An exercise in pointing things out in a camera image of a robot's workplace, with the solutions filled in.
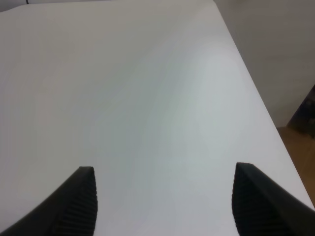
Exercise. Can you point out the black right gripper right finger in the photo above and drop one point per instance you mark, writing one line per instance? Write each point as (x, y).
(261, 207)

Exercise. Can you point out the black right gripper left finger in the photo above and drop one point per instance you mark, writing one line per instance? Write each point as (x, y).
(71, 210)

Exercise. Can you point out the dark object beside table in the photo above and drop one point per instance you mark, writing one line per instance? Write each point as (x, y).
(303, 120)

